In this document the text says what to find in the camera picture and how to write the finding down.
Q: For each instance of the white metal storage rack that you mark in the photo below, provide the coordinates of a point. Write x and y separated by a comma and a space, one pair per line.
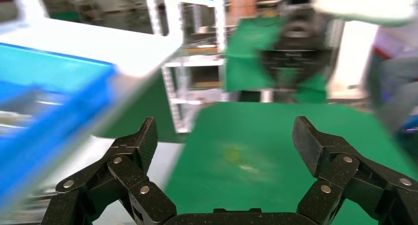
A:
220, 21

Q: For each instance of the person in grey trousers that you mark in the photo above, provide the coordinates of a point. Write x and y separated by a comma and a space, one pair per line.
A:
395, 86

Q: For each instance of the green table mat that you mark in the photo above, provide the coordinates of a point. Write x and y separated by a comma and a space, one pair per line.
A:
245, 184

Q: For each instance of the white metal shelf board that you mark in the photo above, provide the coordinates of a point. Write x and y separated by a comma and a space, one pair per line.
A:
98, 43

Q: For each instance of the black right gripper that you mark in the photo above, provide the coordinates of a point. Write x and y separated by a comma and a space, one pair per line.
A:
295, 60

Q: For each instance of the long white slotted shelf brace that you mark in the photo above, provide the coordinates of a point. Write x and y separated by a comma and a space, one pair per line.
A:
176, 109

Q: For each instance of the blue plastic bin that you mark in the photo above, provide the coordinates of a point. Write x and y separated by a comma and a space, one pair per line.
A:
49, 73

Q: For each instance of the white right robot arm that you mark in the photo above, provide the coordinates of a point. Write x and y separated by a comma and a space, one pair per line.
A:
359, 4

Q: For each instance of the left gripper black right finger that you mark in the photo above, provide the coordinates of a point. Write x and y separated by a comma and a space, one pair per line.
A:
333, 164

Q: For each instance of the orange brown box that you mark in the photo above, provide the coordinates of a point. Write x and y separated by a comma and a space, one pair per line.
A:
242, 6

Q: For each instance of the white flat board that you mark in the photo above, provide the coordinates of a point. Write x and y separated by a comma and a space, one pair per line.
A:
161, 164

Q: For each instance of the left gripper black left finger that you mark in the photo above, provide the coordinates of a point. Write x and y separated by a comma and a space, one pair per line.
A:
130, 184

